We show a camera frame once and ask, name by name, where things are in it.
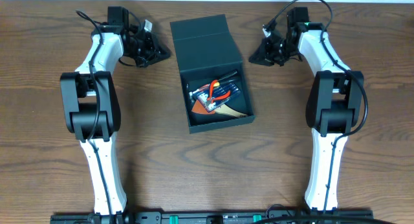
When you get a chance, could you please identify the dark green box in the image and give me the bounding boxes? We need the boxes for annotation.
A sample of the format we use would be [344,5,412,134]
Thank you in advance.
[170,14,255,133]

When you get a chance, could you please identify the blue precision screwdriver set case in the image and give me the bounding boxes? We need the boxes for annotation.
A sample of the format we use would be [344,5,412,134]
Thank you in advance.
[196,83,241,111]

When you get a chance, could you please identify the red handled pliers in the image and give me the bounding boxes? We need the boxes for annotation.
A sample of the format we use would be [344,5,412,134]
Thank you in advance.
[207,80,231,103]

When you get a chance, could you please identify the black yellow screwdriver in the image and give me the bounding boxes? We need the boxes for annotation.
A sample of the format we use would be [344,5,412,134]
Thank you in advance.
[213,79,239,88]

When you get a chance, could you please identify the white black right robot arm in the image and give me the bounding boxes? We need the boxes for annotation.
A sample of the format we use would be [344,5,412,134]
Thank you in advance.
[248,7,367,212]

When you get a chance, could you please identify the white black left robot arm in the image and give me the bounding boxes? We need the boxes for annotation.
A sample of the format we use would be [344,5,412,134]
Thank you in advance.
[60,6,171,217]

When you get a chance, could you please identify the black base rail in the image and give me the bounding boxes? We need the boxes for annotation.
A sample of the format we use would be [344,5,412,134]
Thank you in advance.
[50,209,375,224]

